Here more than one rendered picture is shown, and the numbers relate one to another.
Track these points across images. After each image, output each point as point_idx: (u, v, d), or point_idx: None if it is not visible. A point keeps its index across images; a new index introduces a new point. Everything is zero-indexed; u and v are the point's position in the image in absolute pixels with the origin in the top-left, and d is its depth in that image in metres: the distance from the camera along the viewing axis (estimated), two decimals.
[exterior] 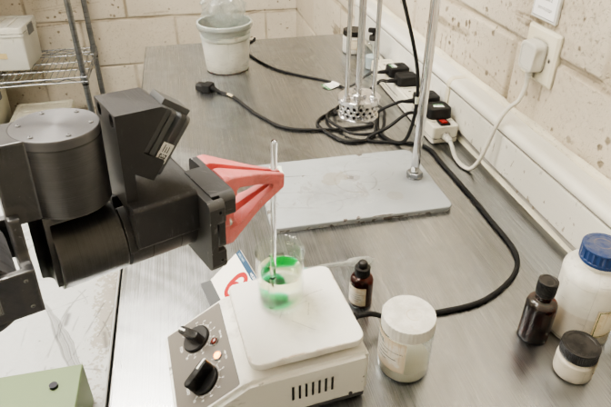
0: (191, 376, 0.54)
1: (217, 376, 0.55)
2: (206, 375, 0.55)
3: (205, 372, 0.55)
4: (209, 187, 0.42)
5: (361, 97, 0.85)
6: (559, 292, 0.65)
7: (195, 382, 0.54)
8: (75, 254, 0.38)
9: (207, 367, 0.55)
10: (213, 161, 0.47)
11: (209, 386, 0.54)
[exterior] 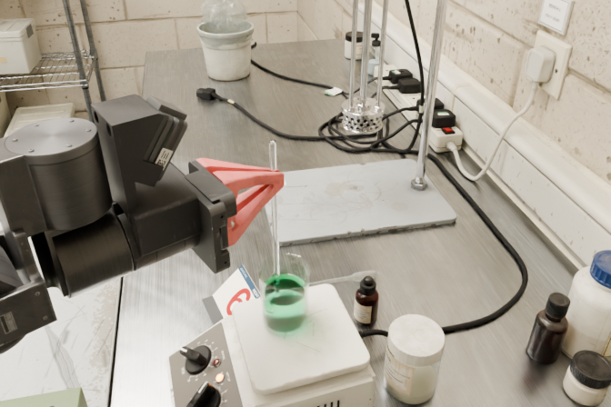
0: (193, 401, 0.53)
1: (219, 400, 0.54)
2: (209, 399, 0.54)
3: (207, 396, 0.53)
4: (209, 191, 0.42)
5: (365, 107, 0.83)
6: (570, 311, 0.63)
7: (198, 406, 0.53)
8: (78, 264, 0.39)
9: (210, 391, 0.54)
10: (212, 163, 0.47)
11: None
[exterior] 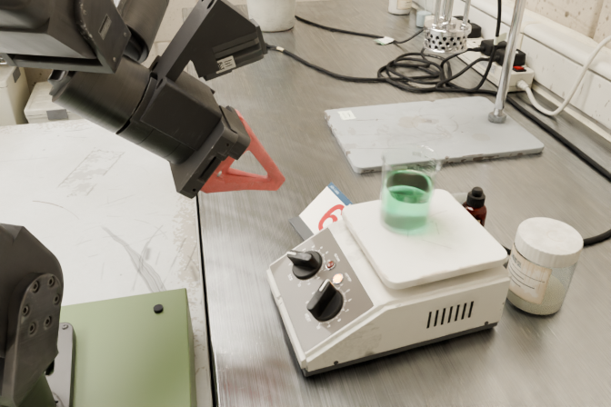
0: (315, 299, 0.48)
1: (343, 299, 0.48)
2: (330, 299, 0.48)
3: (328, 295, 0.48)
4: (233, 124, 0.43)
5: (451, 25, 0.78)
6: None
7: (320, 305, 0.48)
8: None
9: (331, 289, 0.48)
10: (245, 120, 0.47)
11: (335, 310, 0.47)
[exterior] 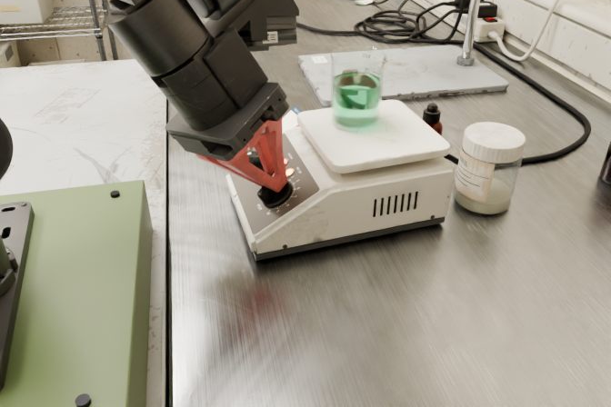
0: (265, 186, 0.50)
1: (292, 188, 0.50)
2: (281, 187, 0.51)
3: None
4: None
5: None
6: None
7: (270, 192, 0.50)
8: (172, 3, 0.38)
9: None
10: None
11: (285, 196, 0.50)
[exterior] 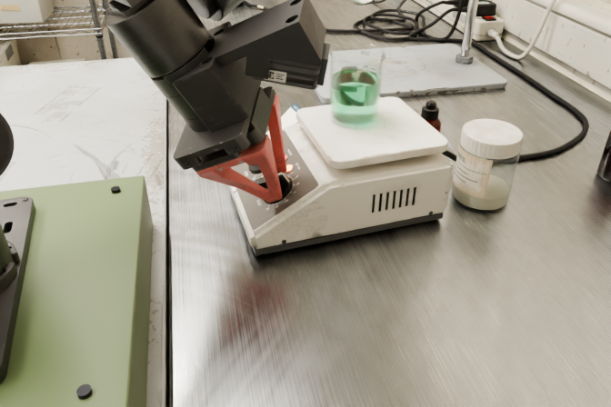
0: (262, 179, 0.51)
1: (284, 196, 0.50)
2: None
3: None
4: (257, 116, 0.43)
5: None
6: None
7: (264, 187, 0.51)
8: (172, 4, 0.38)
9: (280, 183, 0.50)
10: (277, 109, 0.48)
11: None
